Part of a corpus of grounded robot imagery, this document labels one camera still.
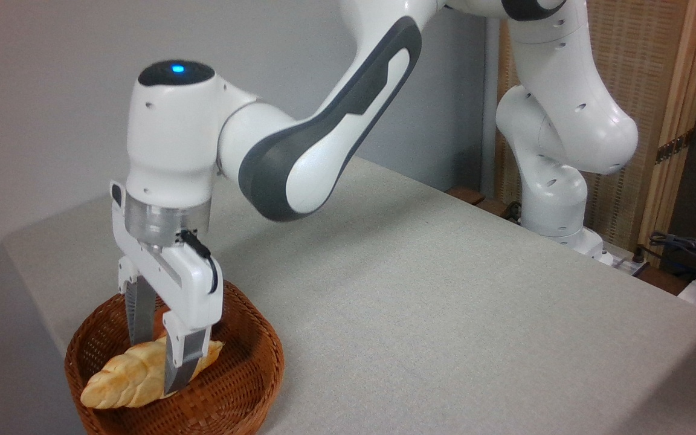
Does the wood and rattan folding screen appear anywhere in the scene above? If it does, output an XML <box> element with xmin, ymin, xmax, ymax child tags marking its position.
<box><xmin>493</xmin><ymin>0</ymin><xmax>696</xmax><ymax>266</ymax></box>

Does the bundle of dark cables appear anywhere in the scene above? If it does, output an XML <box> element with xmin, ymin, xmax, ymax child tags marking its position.
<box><xmin>647</xmin><ymin>231</ymin><xmax>696</xmax><ymax>285</ymax></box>

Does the brown wicker basket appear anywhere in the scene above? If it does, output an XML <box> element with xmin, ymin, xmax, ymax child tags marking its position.
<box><xmin>64</xmin><ymin>279</ymin><xmax>285</xmax><ymax>435</ymax></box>

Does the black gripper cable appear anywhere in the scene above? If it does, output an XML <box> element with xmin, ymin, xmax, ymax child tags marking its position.
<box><xmin>179</xmin><ymin>230</ymin><xmax>219</xmax><ymax>295</ymax></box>

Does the long braided bread loaf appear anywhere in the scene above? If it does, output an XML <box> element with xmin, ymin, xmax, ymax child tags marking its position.
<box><xmin>80</xmin><ymin>337</ymin><xmax>225</xmax><ymax>410</ymax></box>

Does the brown wooden board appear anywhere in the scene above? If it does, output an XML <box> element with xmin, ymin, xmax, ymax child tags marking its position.
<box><xmin>445</xmin><ymin>186</ymin><xmax>525</xmax><ymax>225</ymax></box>

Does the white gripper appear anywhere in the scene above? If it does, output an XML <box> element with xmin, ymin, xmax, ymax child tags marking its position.
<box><xmin>111</xmin><ymin>180</ymin><xmax>225</xmax><ymax>395</ymax></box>

